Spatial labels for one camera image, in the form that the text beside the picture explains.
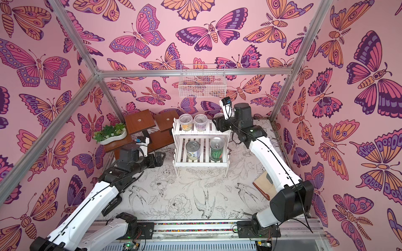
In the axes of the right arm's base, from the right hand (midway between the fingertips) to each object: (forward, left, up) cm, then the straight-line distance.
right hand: (215, 116), depth 76 cm
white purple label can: (-11, +11, -13) cm, 20 cm away
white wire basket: (+37, +8, -7) cm, 38 cm away
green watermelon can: (-11, -1, -9) cm, 14 cm away
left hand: (-13, +28, -12) cm, 33 cm away
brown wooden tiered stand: (+13, +37, -30) cm, 50 cm away
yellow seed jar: (-3, +14, 0) cm, 14 cm away
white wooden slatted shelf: (-6, +4, -20) cm, 21 cm away
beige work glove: (-21, -29, -32) cm, 48 cm away
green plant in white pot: (-2, +56, -10) cm, 57 cm away
